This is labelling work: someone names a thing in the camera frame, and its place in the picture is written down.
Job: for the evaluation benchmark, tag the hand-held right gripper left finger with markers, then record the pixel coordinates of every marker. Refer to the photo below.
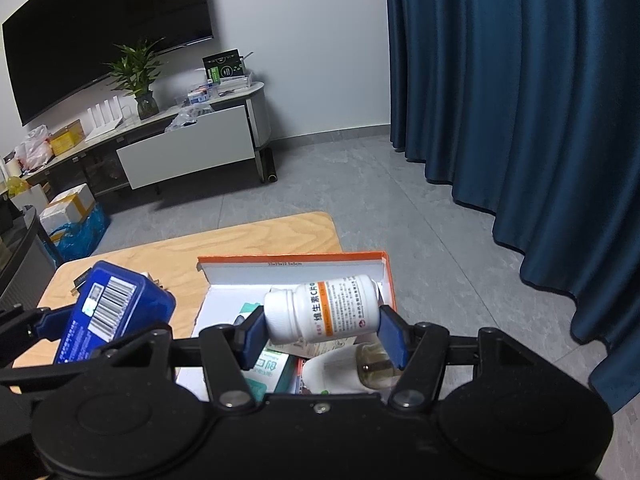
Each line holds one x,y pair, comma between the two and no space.
252,337

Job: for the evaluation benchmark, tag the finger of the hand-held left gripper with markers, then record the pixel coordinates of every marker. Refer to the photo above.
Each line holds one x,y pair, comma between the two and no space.
47,322
25,376

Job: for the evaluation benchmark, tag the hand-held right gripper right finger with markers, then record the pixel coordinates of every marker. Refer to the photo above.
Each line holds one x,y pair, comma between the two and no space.
392,335

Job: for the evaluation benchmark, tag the green white bandage box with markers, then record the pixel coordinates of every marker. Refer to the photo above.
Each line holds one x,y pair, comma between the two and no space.
272,370

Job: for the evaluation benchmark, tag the orange cardboard box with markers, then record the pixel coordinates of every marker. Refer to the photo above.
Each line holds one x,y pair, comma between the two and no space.
222,302

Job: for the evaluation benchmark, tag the blue box with barcode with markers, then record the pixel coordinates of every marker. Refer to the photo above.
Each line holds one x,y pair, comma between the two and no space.
115,300

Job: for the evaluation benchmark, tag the white round plug night light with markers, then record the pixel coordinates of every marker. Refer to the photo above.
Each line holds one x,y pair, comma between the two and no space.
330,370

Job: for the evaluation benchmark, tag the white pill bottle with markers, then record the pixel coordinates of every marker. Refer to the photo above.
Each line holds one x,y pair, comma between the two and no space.
325,310

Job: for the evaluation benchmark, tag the small black box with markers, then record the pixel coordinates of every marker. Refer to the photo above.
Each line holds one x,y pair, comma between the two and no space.
84,281

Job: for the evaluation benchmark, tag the black glass side table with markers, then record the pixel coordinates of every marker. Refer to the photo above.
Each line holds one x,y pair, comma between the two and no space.
25,260

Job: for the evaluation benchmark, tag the blue plastic bag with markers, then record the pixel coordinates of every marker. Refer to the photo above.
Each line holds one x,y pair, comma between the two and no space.
80,240

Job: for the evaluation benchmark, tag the white yellow floor cartons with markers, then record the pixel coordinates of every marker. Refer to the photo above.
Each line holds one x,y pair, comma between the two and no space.
67,207

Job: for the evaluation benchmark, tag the plain brown cardboard box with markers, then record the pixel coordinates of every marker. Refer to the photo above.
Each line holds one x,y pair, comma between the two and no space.
27,200

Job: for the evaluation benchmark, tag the white red plastic bag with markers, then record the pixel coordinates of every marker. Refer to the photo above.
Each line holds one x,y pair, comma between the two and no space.
34,150

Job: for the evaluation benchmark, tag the yellow carton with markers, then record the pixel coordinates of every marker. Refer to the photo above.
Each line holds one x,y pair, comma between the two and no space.
66,139

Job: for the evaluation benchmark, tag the grey white tv cabinet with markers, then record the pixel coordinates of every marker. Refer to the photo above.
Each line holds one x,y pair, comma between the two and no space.
185,150

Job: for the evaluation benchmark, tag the white router with antennas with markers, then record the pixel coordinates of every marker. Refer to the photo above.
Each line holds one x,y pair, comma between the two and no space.
105,130

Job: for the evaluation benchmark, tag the clear plastic packets pile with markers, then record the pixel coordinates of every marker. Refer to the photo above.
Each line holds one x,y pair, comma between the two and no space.
187,117

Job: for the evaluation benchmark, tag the blue curtain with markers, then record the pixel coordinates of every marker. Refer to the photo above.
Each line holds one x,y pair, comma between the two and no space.
525,110

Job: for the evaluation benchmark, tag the potted green plant dark vase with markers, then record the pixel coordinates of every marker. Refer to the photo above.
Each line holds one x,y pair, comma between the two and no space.
137,75

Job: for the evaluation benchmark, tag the dark green display box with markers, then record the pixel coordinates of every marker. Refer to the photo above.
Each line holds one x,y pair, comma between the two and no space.
224,67

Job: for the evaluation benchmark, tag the black wall television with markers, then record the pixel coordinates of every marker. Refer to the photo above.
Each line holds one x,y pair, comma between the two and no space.
100,25

